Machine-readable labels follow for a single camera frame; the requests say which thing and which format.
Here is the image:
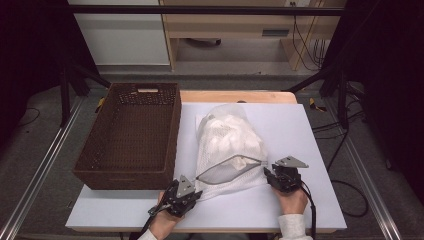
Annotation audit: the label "bundle of black floor cables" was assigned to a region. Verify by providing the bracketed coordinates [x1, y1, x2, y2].
[312, 109, 366, 141]

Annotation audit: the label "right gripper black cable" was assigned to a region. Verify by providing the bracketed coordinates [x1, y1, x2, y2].
[299, 184, 317, 240]

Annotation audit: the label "white table board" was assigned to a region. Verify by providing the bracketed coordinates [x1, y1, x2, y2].
[65, 102, 348, 232]

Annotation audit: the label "white garment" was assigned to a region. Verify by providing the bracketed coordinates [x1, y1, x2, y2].
[201, 114, 266, 171]

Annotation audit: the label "white mesh laundry bag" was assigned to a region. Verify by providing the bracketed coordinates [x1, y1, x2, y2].
[194, 103, 270, 203]

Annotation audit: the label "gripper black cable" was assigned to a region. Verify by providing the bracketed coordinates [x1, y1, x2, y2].
[299, 184, 317, 240]
[139, 214, 156, 238]

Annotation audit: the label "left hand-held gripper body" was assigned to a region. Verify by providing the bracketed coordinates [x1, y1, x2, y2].
[148, 175, 197, 218]

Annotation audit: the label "wooden table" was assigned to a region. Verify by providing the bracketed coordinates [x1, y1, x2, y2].
[71, 90, 338, 234]

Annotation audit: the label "aluminium floor rail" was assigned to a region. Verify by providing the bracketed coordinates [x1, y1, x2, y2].
[0, 96, 85, 240]
[324, 98, 403, 240]

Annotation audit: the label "hanging desk cables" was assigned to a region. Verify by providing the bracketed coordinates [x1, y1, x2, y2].
[291, 1, 332, 72]

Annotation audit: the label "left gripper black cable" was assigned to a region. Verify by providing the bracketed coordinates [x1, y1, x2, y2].
[139, 214, 156, 238]

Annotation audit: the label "looped black floor cable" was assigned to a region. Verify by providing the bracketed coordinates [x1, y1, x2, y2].
[331, 179, 370, 218]

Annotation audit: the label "person's left hand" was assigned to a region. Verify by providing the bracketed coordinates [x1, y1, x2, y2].
[148, 193, 185, 240]

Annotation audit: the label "black horizontal bar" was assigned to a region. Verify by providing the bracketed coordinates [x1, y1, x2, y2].
[71, 4, 345, 17]

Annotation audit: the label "black metal stand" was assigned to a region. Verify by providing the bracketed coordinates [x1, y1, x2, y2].
[59, 63, 113, 128]
[285, 63, 351, 130]

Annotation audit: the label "thin black floor cable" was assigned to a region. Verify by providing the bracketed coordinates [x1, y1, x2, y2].
[18, 107, 41, 128]

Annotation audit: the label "black curtain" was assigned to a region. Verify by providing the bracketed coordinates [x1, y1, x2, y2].
[0, 0, 101, 144]
[321, 0, 424, 204]

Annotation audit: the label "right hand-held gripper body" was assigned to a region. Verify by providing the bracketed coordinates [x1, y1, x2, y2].
[268, 155, 309, 194]

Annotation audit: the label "person's right hand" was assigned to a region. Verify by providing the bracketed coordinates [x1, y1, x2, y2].
[271, 185, 309, 216]

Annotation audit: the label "brown woven basket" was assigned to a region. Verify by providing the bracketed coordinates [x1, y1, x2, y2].
[72, 82, 183, 191]

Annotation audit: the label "yellow and black clamp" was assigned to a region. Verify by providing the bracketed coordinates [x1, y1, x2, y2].
[309, 97, 328, 113]
[94, 96, 106, 113]

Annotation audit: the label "light wooden desk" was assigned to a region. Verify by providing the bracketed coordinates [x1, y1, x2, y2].
[159, 0, 348, 72]

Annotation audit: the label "white cabinet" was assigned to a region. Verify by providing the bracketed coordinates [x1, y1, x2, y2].
[68, 0, 171, 66]

